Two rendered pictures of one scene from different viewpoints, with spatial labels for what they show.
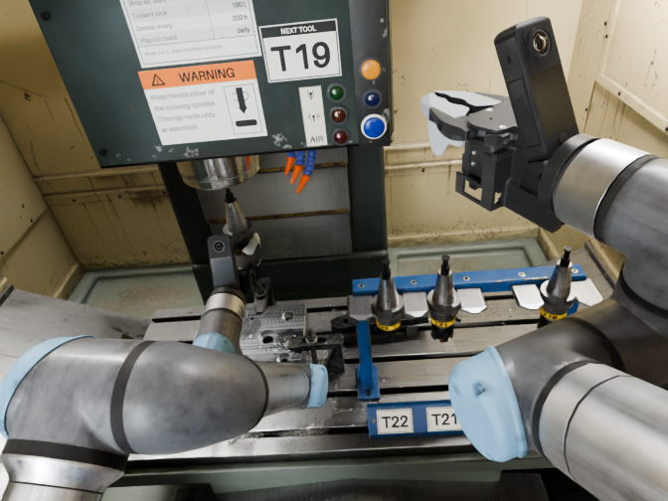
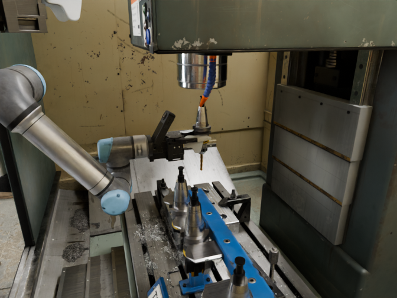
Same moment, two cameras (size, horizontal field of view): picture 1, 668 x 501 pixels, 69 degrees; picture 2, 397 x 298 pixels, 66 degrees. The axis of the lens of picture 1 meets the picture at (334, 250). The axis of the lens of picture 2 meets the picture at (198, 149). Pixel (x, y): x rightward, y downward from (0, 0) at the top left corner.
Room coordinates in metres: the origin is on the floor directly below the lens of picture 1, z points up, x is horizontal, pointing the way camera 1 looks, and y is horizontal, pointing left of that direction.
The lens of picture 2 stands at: (0.49, -0.72, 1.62)
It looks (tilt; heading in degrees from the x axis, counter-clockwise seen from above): 21 degrees down; 68
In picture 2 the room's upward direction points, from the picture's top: straight up
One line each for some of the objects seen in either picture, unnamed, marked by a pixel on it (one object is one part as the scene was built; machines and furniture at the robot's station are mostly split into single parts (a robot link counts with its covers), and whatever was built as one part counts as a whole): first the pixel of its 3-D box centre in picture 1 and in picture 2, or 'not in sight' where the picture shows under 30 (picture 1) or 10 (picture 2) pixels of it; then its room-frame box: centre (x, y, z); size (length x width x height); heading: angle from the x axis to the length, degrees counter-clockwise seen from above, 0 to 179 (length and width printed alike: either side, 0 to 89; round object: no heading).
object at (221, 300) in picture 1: (226, 312); (140, 146); (0.67, 0.21, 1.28); 0.08 x 0.05 x 0.08; 85
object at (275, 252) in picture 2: not in sight; (272, 265); (0.98, -0.12, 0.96); 0.03 x 0.03 x 0.13
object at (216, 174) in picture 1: (215, 142); (202, 66); (0.88, 0.20, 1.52); 0.16 x 0.16 x 0.12
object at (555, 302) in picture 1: (557, 294); not in sight; (0.67, -0.42, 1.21); 0.06 x 0.06 x 0.03
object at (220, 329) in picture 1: (217, 346); (116, 150); (0.59, 0.22, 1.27); 0.11 x 0.08 x 0.09; 175
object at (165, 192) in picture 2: not in sight; (163, 193); (0.79, 0.42, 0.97); 0.13 x 0.03 x 0.15; 85
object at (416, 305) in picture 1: (416, 304); (187, 222); (0.70, -0.15, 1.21); 0.07 x 0.05 x 0.01; 175
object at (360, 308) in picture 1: (360, 308); (176, 198); (0.70, -0.04, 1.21); 0.07 x 0.05 x 0.01; 175
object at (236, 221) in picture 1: (234, 214); (201, 116); (0.88, 0.20, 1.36); 0.04 x 0.04 x 0.07
